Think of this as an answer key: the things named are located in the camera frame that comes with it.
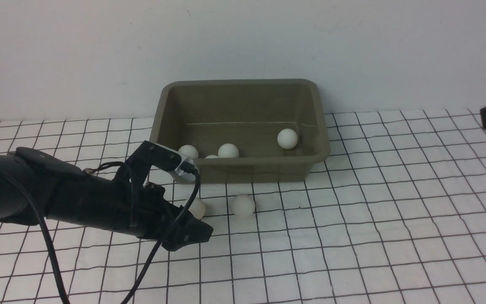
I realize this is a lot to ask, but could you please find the printed white ping-pong ball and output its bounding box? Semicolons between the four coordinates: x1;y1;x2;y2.
276;128;299;150

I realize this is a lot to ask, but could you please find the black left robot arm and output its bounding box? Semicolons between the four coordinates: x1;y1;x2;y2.
0;141;213;251

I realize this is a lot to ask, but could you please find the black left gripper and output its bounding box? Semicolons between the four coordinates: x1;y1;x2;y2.
119;182;214;252

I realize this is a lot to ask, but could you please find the olive green plastic bin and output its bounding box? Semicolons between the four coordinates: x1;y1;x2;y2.
150;79;330;184

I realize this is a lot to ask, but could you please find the white black grid tablecloth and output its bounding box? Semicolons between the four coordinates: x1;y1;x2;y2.
0;109;486;304

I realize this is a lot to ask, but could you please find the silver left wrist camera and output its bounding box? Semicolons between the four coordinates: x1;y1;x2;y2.
126;141;198;186

